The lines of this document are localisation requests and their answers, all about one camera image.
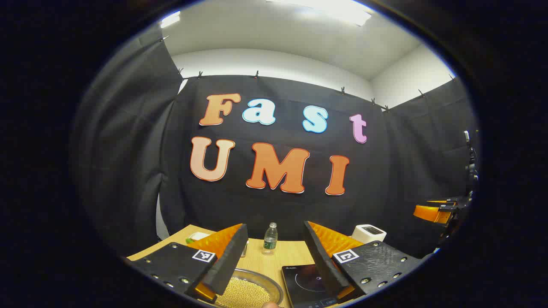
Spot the large ceiling light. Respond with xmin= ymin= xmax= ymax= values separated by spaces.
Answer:
xmin=265 ymin=0 xmax=373 ymax=27

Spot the pile of yellow soybeans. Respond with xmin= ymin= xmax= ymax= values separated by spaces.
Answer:
xmin=217 ymin=277 xmax=271 ymax=308

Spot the stainless steel pot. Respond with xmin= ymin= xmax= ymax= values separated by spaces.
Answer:
xmin=216 ymin=268 xmax=284 ymax=308

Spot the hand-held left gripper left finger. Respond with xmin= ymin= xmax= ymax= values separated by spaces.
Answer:
xmin=124 ymin=223 xmax=249 ymax=304

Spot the white toaster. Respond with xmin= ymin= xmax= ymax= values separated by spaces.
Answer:
xmin=352 ymin=224 xmax=387 ymax=244

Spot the clear plastic water bottle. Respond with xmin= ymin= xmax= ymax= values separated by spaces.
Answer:
xmin=263 ymin=222 xmax=279 ymax=256

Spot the small ceiling light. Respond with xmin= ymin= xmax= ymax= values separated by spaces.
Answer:
xmin=160 ymin=11 xmax=181 ymax=29

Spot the black backdrop cloth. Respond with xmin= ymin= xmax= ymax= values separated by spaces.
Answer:
xmin=71 ymin=26 xmax=480 ymax=257

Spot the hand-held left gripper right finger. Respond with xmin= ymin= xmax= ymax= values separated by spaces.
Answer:
xmin=303 ymin=221 xmax=429 ymax=302

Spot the black induction cooktop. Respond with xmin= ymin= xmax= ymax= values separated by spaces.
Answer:
xmin=281 ymin=264 xmax=343 ymax=308

